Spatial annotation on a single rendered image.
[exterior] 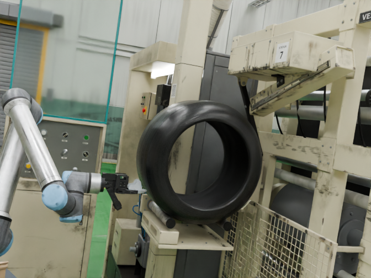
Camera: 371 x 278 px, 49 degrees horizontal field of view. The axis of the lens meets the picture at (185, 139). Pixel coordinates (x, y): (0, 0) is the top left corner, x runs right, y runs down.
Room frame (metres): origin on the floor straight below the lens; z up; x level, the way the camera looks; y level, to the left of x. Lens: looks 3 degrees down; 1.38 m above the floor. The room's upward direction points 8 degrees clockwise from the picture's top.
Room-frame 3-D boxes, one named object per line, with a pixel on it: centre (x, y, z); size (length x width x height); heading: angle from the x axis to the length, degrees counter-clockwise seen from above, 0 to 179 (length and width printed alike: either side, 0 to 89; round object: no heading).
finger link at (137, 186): (1.82, 0.18, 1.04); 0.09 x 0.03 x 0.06; 109
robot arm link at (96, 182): (1.77, 0.36, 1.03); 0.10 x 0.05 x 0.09; 19
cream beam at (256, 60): (1.97, -0.39, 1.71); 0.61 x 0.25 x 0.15; 19
